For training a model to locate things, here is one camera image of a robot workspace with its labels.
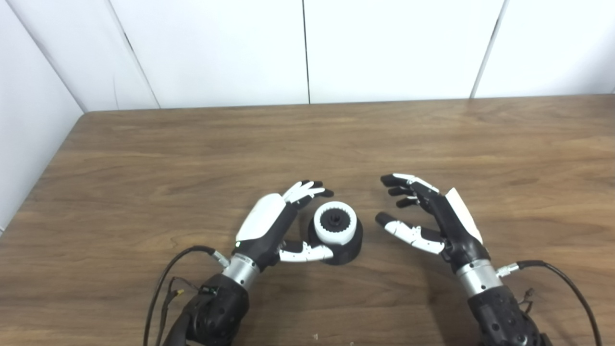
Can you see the round black part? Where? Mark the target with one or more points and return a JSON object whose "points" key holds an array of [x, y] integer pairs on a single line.
{"points": [[348, 250]]}

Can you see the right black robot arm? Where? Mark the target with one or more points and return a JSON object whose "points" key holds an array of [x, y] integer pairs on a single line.
{"points": [[499, 312]]}

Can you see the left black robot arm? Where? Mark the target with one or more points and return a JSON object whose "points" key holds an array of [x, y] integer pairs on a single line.
{"points": [[216, 312]]}

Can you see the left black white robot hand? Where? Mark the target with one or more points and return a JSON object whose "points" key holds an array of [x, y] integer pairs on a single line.
{"points": [[262, 221]]}

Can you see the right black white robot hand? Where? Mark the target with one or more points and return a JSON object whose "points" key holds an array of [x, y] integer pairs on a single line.
{"points": [[456, 230]]}

